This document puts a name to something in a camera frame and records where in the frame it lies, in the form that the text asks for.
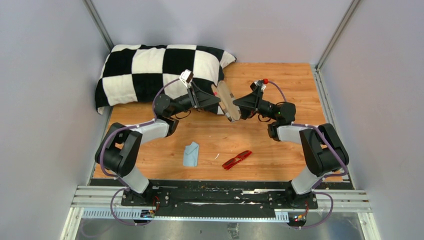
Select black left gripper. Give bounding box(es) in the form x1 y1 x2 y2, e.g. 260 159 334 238
169 83 223 118

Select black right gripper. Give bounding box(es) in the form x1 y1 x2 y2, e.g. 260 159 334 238
227 86 279 122

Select beige plaid glasses case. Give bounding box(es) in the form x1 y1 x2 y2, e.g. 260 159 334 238
211 81 241 123

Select red sunglasses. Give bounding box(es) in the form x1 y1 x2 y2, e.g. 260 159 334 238
221 150 253 170

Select light blue cleaning cloth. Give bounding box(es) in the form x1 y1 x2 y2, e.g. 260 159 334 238
183 141 199 167

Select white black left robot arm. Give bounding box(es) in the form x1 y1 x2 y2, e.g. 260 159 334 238
95 85 221 207

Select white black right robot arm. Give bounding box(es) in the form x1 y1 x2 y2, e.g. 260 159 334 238
233 86 350 209

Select black and white checkered pillow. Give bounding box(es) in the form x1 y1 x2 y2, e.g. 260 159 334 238
94 44 237 115

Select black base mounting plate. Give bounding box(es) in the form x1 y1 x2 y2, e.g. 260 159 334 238
89 179 354 222

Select aluminium rail frame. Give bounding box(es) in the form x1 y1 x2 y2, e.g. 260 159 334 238
60 186 380 240

